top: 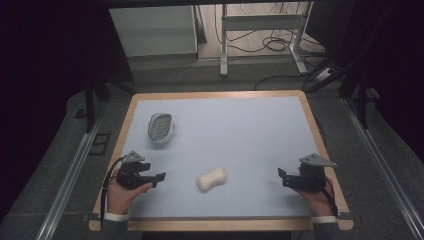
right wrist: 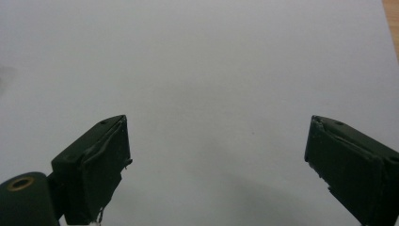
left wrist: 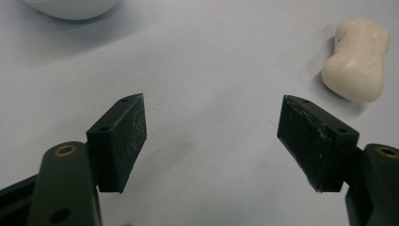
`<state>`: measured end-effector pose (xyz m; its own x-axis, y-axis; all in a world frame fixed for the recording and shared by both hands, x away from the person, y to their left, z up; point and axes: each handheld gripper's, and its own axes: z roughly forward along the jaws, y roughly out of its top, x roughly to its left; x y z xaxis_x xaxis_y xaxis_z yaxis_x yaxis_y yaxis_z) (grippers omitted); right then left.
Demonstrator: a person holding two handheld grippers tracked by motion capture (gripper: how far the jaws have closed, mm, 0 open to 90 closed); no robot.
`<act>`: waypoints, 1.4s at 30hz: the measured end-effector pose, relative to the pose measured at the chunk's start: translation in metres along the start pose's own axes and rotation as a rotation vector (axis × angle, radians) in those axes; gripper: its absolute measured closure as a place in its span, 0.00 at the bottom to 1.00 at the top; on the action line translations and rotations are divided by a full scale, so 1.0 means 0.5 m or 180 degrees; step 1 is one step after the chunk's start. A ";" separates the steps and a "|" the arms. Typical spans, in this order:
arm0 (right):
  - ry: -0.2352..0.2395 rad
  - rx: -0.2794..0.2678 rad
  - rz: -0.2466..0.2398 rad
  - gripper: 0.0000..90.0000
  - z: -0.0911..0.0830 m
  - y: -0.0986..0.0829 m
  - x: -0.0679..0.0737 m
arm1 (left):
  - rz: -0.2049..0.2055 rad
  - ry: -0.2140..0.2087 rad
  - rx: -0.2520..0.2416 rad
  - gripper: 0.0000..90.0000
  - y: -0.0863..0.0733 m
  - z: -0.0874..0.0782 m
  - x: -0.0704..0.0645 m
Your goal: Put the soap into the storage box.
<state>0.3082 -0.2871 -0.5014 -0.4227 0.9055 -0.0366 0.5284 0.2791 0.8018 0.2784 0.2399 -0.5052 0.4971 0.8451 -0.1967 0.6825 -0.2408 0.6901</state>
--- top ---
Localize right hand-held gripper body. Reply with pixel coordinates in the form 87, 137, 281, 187
297, 152, 338, 194

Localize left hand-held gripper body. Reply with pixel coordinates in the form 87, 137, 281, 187
115, 150, 155, 191

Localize person's left hand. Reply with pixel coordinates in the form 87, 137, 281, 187
106, 167, 154, 216

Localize person's right hand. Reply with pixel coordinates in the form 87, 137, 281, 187
293, 179, 336, 218

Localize grey oval mesh basket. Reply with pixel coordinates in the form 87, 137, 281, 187
147, 112, 176, 145

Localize black floor plate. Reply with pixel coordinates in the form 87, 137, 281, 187
88, 132, 111, 156

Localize cream bone-shaped toy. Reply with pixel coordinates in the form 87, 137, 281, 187
196, 166, 229, 194

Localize pale table mat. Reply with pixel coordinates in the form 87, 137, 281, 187
120, 95, 322, 219

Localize black metal stand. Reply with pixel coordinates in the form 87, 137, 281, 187
338, 66, 381, 130
83, 74, 137, 134

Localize white power strip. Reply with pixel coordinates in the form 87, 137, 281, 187
315, 67, 335, 82

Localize white cabinet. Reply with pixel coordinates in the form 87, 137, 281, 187
108, 5, 199, 58

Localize dark curtain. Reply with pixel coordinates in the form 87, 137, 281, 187
0, 0, 135, 221
304, 0, 424, 164

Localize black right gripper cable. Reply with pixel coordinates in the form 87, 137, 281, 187
319, 177, 340, 218

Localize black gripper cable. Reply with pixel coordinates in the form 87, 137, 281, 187
99, 155, 125, 222
319, 177, 340, 218

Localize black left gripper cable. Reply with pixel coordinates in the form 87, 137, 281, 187
99, 155, 125, 222

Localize aluminium floor rail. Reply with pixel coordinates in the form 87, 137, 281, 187
343, 98, 424, 240
34, 119, 103, 240

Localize black floor cables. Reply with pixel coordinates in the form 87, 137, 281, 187
213, 2, 334, 92

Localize white metal desk frame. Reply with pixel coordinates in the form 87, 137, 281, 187
219, 1, 315, 78

